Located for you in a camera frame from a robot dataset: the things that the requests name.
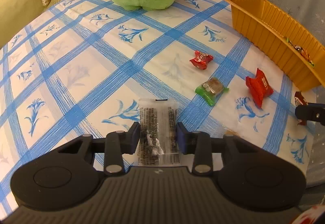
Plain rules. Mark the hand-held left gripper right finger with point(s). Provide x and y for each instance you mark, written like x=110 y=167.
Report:
x=181 y=137

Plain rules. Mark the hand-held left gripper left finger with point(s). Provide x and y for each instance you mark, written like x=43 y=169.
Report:
x=134 y=137

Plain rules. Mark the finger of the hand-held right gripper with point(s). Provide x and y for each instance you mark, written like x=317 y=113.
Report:
x=311 y=112

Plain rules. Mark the dark red candy packet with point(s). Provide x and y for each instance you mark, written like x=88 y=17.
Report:
x=299 y=99

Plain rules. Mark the clear black sesame packet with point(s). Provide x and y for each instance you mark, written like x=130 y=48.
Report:
x=157 y=117

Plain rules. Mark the small clear candy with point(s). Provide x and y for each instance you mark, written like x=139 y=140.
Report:
x=226 y=130

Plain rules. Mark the green brown candy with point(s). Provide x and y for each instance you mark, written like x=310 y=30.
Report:
x=210 y=88

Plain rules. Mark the red snack packet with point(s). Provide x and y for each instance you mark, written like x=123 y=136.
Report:
x=259 y=86

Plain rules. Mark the long green snack bar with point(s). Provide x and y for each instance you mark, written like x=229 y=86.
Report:
x=302 y=52

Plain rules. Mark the small red candy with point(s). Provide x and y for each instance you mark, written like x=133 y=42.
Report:
x=201 y=59

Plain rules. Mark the golden plastic tray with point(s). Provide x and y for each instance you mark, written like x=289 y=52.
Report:
x=256 y=25

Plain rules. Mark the blue checked tablecloth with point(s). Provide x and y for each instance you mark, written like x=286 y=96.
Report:
x=76 y=61

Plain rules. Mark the red white printed clothing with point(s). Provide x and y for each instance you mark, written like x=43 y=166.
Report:
x=311 y=217

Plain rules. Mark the green sofa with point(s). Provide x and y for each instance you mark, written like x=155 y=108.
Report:
x=17 y=10

